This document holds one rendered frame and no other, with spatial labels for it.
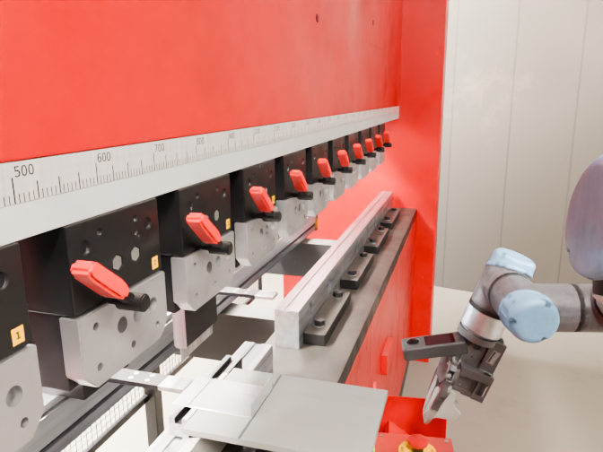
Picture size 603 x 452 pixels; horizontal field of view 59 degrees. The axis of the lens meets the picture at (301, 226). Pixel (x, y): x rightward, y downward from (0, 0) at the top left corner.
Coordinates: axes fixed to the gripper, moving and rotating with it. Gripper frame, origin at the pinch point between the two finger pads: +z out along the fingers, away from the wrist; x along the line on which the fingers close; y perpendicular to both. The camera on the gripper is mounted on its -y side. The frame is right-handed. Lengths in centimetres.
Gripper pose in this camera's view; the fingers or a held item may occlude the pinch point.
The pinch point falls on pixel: (423, 415)
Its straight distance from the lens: 111.0
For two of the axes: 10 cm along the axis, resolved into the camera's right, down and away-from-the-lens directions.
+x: 1.6, -2.3, 9.6
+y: 9.3, 3.6, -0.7
